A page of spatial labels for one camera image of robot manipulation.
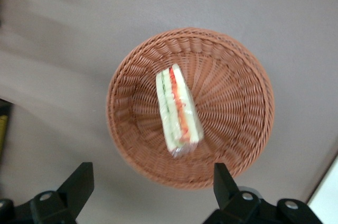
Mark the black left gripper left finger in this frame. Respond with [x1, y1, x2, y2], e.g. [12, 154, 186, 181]
[30, 162, 95, 224]

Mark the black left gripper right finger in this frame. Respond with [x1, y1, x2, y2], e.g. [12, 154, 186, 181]
[202, 163, 262, 224]

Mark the triangle sandwich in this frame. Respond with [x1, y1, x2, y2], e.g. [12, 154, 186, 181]
[155, 64, 204, 158]

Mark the brown round wicker basket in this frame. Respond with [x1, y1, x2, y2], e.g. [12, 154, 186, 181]
[106, 26, 275, 190]

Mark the white plastic tray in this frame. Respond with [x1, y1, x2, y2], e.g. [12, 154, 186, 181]
[306, 154, 338, 224]

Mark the dark object with yellow part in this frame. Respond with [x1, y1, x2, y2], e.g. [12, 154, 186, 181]
[0, 98, 13, 167]

